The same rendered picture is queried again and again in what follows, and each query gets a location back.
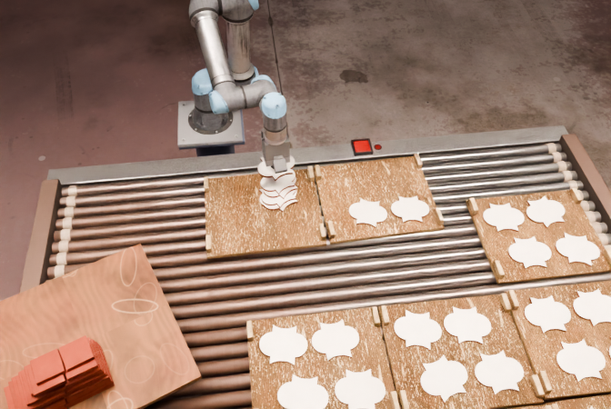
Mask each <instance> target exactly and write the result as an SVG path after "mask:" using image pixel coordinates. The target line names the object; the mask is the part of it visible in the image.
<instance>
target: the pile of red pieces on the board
mask: <svg viewBox="0 0 611 409"><path fill-rule="evenodd" d="M59 350H60V351H59ZM59 350H58V349H57V348H56V349H55V350H53V351H51V352H49V353H46V354H43V355H41V356H39V357H37V358H35V359H33V360H31V361H30V364H29V365H27V366H24V370H22V371H20V372H18V375H17V376H15V377H13V378H12V381H10V382H8V383H9V385H8V386H7V387H5V388H4V390H5V398H6V401H7V405H8V409H67V406H68V407H72V406H74V405H76V404H79V403H81V402H83V401H84V400H86V399H88V398H90V397H92V396H94V395H96V394H99V393H101V392H103V391H105V390H107V389H109V388H111V387H113V386H115V384H114V381H113V378H112V376H111V374H110V371H109V368H108V365H107V362H106V360H105V356H104V353H103V350H102V347H101V346H100V345H99V344H98V343H97V342H96V341H95V340H93V339H90V338H89V337H88V338H87V337H86V335H85V336H83V337H81V338H78V339H76V340H74V341H73V342H71V343H69V344H66V345H63V346H61V347H59Z"/></svg>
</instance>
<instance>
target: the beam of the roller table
mask: <svg viewBox="0 0 611 409"><path fill-rule="evenodd" d="M561 135H569V133H568V132H567V130H566V129H565V127H564V126H563V125H558V126H547V127H536V128H526V129H515V130H505V131H494V132H483V133H472V134H461V135H441V136H430V137H420V138H409V139H399V140H388V141H377V142H371V145H372V148H373V151H374V153H373V154H372V155H359V156H354V152H353V148H352V145H351V144H346V145H325V146H315V147H304V148H294V149H290V155H291V156H292V157H293V158H294V159H295V166H294V167H296V166H306V165H325V164H335V163H346V162H356V161H366V160H376V159H387V158H397V157H408V156H414V154H418V155H437V154H448V153H458V152H468V151H478V150H488V149H499V148H509V147H519V146H530V145H545V144H550V143H554V144H557V143H558V141H559V139H560V137H561ZM374 145H381V146H382V149H380V150H375V148H374ZM260 157H263V155H262V152H251V153H241V154H230V155H209V156H198V157H188V158H177V159H166V160H156V161H145V162H135V163H124V164H113V165H93V166H83V167H72V168H61V169H51V170H49V171H48V176H47V180H52V179H59V181H60V183H61V185H62V187H69V186H71V185H78V186H81V185H101V184H111V183H122V182H132V181H142V180H153V179H163V178H173V177H183V176H193V175H213V174H223V173H233V172H244V171H255V170H258V166H259V165H260V164H261V163H262V161H261V160H260Z"/></svg>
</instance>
